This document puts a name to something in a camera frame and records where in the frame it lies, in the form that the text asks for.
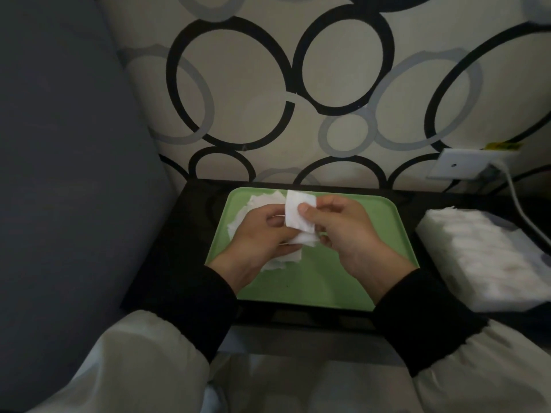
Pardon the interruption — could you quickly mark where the person's right hand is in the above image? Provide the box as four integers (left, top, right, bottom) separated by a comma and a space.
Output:
297, 194, 417, 306

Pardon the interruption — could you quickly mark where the person's left hand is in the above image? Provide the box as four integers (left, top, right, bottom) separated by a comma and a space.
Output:
208, 203, 304, 293

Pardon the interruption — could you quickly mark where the pile of white cotton pads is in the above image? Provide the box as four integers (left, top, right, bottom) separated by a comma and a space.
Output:
226, 190, 321, 272

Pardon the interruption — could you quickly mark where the white cotton pad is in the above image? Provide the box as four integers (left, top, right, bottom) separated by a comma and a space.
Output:
285, 189, 319, 247

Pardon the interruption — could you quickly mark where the green plastic tray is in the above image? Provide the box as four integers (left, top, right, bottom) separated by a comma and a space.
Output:
204, 186, 421, 313

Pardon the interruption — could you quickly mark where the person's right forearm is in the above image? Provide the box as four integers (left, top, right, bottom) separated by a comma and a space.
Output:
372, 268, 551, 413

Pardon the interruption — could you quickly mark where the person's left forearm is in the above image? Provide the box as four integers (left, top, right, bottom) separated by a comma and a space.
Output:
25, 267, 238, 413

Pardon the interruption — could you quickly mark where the grey upholstered sofa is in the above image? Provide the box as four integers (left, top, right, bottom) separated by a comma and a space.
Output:
0, 0, 177, 413

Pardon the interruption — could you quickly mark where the white wall socket plate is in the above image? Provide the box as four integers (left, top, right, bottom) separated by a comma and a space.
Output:
426, 148, 517, 181

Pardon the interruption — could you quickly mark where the white charger cable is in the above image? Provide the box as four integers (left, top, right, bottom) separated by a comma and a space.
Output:
490, 158, 551, 250

